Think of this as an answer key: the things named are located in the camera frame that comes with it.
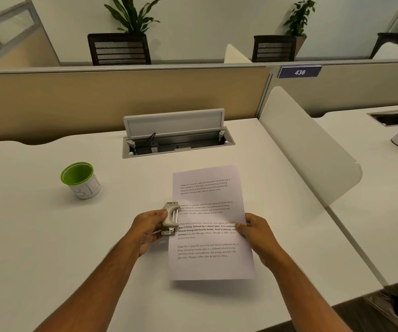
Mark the person's right hand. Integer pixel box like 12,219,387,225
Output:
235,213,283,270

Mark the person's left hand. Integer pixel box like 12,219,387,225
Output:
129,209,169,257

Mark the beige hole punch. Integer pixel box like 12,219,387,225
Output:
160,201,180,236

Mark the printed white paper sheet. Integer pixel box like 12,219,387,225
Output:
168,165,257,281

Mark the person's right forearm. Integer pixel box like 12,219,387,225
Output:
263,252,353,332

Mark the person's left forearm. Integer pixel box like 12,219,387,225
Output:
34,237,141,332

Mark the white cup with green rim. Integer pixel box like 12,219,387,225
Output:
60,162,101,200

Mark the white rounded desk divider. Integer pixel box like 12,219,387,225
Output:
258,86,363,208

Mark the long beige partition panel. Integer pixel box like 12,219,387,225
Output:
0,64,272,145

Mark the grey shoe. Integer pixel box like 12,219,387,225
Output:
363,290,398,329

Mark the blue number label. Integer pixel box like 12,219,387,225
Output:
277,65,323,79

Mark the wide black mesh chair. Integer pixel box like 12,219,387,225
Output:
87,33,152,66

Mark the small white desk divider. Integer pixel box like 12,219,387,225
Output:
224,44,252,64

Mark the beige partition panel with label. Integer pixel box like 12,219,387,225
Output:
265,59,398,118

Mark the narrow black mesh chair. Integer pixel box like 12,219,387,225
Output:
252,35,297,63

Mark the broad-leaf green potted plant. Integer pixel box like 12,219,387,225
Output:
104,0,162,34

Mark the small-leaf green potted plant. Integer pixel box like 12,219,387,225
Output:
283,0,316,57

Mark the black chair with armrest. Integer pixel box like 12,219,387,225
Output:
369,32,398,60

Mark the black cable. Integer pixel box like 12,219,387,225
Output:
140,132,157,148

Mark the glass partition with grey frame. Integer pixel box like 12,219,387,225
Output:
0,0,61,69

